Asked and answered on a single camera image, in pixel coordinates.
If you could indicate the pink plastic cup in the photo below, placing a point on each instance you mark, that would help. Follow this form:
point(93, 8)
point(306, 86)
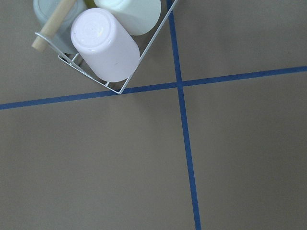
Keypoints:
point(103, 41)

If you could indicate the wooden rack handle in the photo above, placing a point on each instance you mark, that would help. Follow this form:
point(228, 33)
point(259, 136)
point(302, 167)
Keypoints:
point(50, 28)

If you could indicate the yellow plastic cup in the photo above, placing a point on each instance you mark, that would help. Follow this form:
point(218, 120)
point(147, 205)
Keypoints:
point(90, 3)

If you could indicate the white plastic cup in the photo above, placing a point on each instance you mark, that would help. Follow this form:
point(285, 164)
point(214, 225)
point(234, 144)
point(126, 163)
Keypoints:
point(136, 16)

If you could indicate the white wire cup rack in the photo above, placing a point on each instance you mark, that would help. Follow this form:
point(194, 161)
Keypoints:
point(114, 83)

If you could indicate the grey plastic cup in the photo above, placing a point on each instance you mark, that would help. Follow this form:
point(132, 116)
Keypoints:
point(62, 39)

